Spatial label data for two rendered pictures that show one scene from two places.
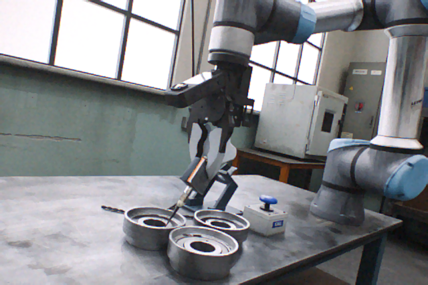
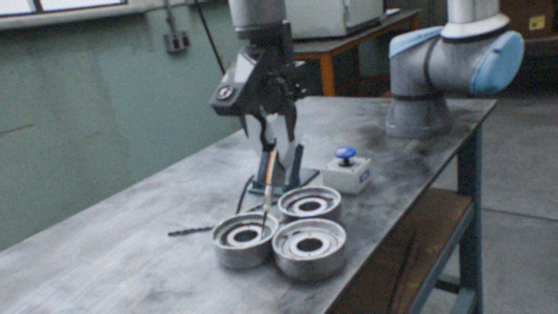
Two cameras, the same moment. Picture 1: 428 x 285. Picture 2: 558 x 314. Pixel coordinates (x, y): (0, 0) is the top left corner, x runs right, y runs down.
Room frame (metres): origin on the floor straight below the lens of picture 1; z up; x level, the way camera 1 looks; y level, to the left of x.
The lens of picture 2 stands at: (-0.10, 0.08, 1.19)
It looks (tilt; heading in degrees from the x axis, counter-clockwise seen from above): 21 degrees down; 353
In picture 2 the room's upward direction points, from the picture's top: 9 degrees counter-clockwise
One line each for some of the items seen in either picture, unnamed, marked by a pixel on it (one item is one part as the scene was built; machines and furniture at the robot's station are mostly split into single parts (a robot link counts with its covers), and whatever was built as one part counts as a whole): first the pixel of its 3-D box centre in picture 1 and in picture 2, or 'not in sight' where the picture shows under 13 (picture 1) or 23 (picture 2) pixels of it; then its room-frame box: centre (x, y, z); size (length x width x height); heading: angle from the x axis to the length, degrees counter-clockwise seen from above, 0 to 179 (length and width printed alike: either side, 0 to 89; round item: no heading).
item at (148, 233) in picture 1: (154, 227); (247, 240); (0.53, 0.07, 0.82); 0.10 x 0.10 x 0.04
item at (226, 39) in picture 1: (229, 46); (256, 10); (0.57, 0.00, 1.15); 0.08 x 0.08 x 0.05
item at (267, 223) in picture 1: (266, 218); (349, 172); (0.69, -0.15, 0.82); 0.08 x 0.07 x 0.05; 135
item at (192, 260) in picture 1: (201, 251); (309, 249); (0.47, -0.01, 0.82); 0.10 x 0.10 x 0.04
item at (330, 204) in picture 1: (339, 200); (418, 108); (0.92, -0.39, 0.85); 0.15 x 0.15 x 0.10
